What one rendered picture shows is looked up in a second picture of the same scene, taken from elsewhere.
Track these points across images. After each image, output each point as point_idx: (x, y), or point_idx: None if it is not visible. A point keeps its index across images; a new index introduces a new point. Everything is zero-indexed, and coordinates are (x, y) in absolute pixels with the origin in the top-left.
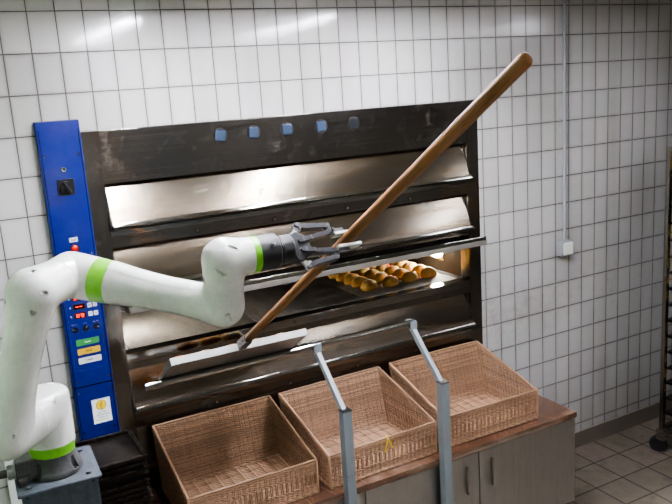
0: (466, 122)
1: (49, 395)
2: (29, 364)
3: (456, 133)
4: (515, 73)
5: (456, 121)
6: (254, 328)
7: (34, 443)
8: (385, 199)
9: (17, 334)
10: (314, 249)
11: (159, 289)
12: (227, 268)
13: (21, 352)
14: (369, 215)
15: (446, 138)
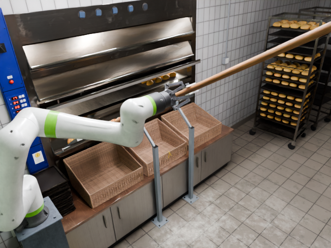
0: (318, 36)
1: (27, 186)
2: (17, 183)
3: (305, 42)
4: None
5: (309, 34)
6: (119, 120)
7: (24, 216)
8: (229, 73)
9: (7, 170)
10: (178, 98)
11: (93, 130)
12: (139, 119)
13: (11, 179)
14: (214, 80)
15: (295, 44)
